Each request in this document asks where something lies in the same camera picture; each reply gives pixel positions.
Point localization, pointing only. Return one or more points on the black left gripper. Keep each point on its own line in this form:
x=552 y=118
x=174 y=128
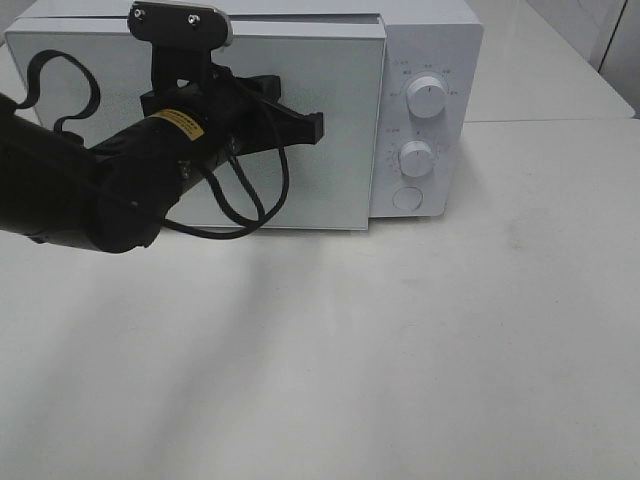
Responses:
x=198 y=110

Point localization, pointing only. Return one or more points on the white microwave door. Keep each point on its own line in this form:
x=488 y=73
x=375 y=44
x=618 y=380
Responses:
x=330 y=68

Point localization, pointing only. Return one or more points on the white microwave knob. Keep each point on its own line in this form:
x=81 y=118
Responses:
x=426 y=96
x=416 y=159

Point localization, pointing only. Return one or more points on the white round door button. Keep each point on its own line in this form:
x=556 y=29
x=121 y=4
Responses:
x=407 y=198

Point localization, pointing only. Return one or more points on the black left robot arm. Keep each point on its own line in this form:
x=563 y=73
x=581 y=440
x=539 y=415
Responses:
x=177 y=168

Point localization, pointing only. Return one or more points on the white microwave oven body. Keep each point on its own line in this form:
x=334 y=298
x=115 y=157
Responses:
x=441 y=37

